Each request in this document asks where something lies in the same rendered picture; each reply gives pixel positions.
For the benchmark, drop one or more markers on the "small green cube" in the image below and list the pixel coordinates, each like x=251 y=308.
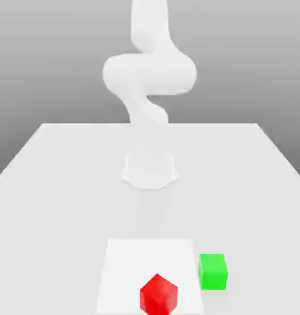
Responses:
x=213 y=272

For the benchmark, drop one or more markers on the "small red cube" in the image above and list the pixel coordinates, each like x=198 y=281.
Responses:
x=158 y=295

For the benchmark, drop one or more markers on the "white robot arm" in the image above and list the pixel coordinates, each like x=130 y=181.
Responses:
x=149 y=73

